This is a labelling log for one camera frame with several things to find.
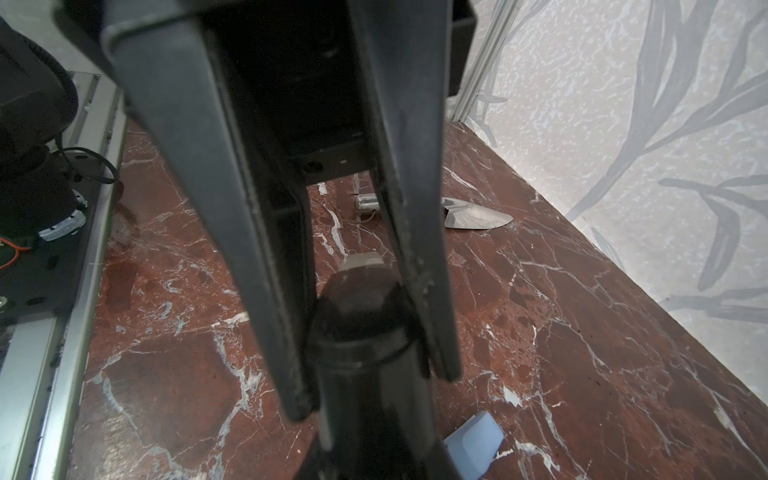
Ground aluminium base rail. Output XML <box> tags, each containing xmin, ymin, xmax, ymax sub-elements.
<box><xmin>1</xmin><ymin>72</ymin><xmax>126</xmax><ymax>479</ymax></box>

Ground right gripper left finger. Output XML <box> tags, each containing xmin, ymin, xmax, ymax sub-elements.
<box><xmin>100</xmin><ymin>1</ymin><xmax>316</xmax><ymax>421</ymax></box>

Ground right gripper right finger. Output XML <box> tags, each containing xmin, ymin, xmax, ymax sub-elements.
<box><xmin>347</xmin><ymin>1</ymin><xmax>462</xmax><ymax>381</ymax></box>

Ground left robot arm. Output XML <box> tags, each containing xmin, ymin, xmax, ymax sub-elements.
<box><xmin>1</xmin><ymin>22</ymin><xmax>119</xmax><ymax>326</ymax></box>

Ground metal garden trowel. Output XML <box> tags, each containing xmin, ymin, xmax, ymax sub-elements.
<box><xmin>354</xmin><ymin>193</ymin><xmax>513</xmax><ymax>230</ymax></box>

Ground blue staple box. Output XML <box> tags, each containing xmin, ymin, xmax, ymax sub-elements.
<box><xmin>444</xmin><ymin>411</ymin><xmax>504</xmax><ymax>480</ymax></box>

